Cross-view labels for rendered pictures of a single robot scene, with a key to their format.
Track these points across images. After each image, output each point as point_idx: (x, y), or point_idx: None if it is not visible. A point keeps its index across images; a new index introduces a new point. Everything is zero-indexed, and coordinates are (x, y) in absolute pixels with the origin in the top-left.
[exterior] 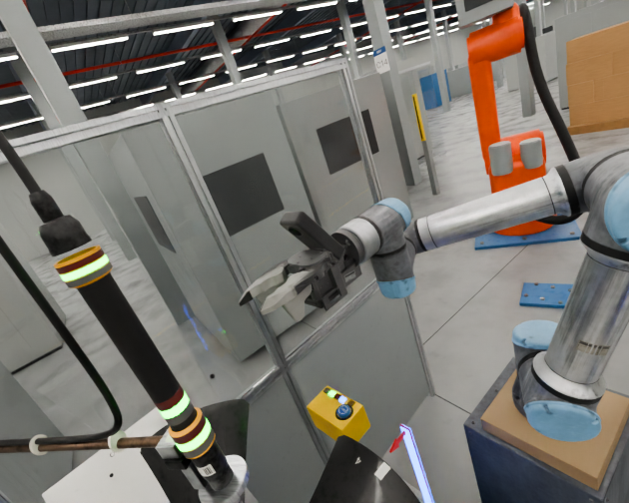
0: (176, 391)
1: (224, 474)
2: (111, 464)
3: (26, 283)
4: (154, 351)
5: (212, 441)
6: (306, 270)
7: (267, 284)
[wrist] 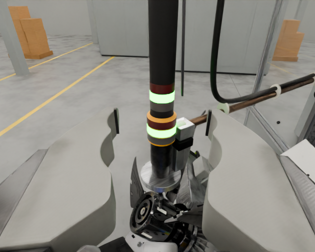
0: (150, 82)
1: (151, 165)
2: None
3: None
4: (151, 32)
5: (149, 140)
6: (31, 251)
7: (217, 162)
